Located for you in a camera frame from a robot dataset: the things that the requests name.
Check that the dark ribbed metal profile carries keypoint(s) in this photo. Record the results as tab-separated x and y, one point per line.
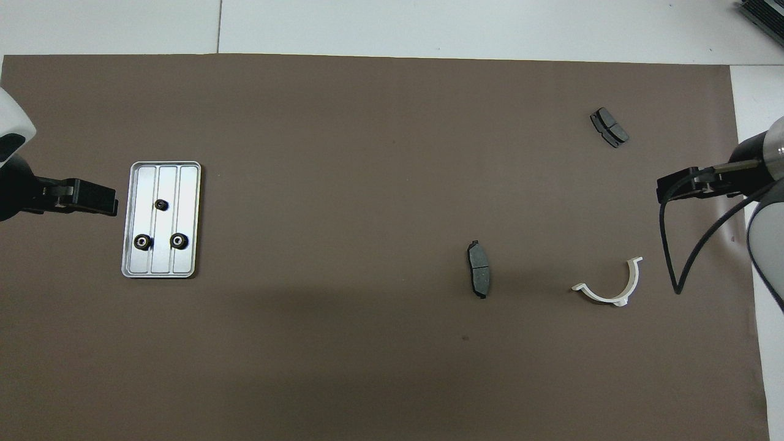
765	13

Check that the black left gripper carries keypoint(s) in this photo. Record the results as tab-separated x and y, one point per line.
18	190

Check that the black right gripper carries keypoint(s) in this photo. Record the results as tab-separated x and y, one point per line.
741	177

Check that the brown table mat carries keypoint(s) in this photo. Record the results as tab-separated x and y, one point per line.
367	184

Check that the silver metal tray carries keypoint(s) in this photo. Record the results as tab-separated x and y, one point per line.
184	196

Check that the long dark grey brake pad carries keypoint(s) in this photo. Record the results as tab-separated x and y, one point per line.
479	269

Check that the short dark grey brake pad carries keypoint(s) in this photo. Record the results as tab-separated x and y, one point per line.
609	127

